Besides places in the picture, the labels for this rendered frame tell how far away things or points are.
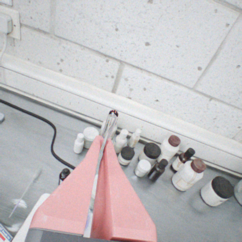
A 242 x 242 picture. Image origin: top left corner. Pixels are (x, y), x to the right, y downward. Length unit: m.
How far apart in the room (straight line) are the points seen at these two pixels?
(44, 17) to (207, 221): 0.74
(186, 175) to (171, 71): 0.29
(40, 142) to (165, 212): 0.40
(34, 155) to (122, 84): 0.33
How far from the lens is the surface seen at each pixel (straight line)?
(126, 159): 0.55
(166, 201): 0.57
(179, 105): 0.61
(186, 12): 0.51
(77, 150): 0.55
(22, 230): 0.39
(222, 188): 0.62
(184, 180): 0.57
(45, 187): 0.51
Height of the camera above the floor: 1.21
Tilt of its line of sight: 42 degrees down
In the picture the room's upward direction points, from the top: 22 degrees clockwise
